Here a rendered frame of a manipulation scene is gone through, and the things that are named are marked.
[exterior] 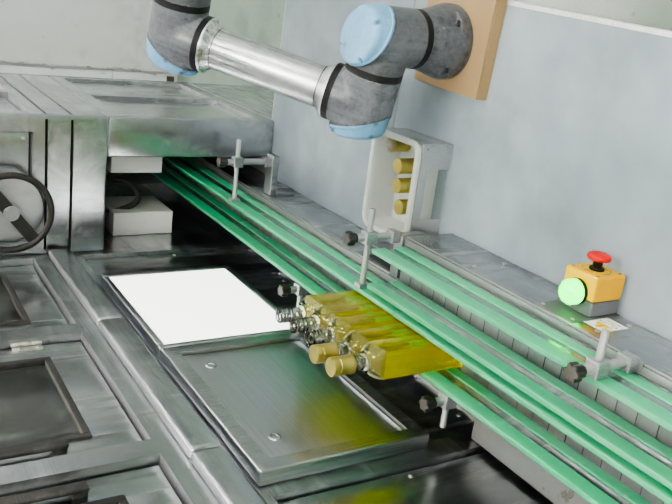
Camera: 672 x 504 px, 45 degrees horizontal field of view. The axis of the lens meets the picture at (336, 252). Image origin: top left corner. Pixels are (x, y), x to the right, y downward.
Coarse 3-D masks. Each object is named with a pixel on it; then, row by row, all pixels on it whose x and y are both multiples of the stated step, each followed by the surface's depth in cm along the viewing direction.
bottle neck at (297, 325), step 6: (294, 318) 155; (300, 318) 154; (306, 318) 155; (312, 318) 156; (294, 324) 156; (300, 324) 153; (306, 324) 154; (312, 324) 155; (294, 330) 154; (300, 330) 154; (306, 330) 155
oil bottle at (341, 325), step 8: (376, 312) 159; (384, 312) 159; (336, 320) 153; (344, 320) 153; (352, 320) 153; (360, 320) 154; (368, 320) 154; (376, 320) 155; (384, 320) 155; (392, 320) 156; (336, 328) 151; (344, 328) 150; (352, 328) 151; (336, 336) 151; (344, 336) 151
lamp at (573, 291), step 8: (568, 280) 134; (576, 280) 134; (560, 288) 135; (568, 288) 133; (576, 288) 132; (584, 288) 133; (560, 296) 135; (568, 296) 133; (576, 296) 132; (584, 296) 133; (568, 304) 134; (576, 304) 135
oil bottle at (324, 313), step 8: (328, 304) 159; (336, 304) 160; (344, 304) 160; (352, 304) 161; (360, 304) 161; (368, 304) 162; (320, 312) 156; (328, 312) 156; (336, 312) 156; (344, 312) 157; (352, 312) 157; (360, 312) 158; (368, 312) 159; (320, 320) 155; (328, 320) 155; (320, 328) 156
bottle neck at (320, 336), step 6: (312, 330) 150; (318, 330) 150; (324, 330) 151; (330, 330) 151; (306, 336) 151; (312, 336) 149; (318, 336) 149; (324, 336) 150; (330, 336) 151; (306, 342) 150; (312, 342) 149; (318, 342) 149; (324, 342) 150
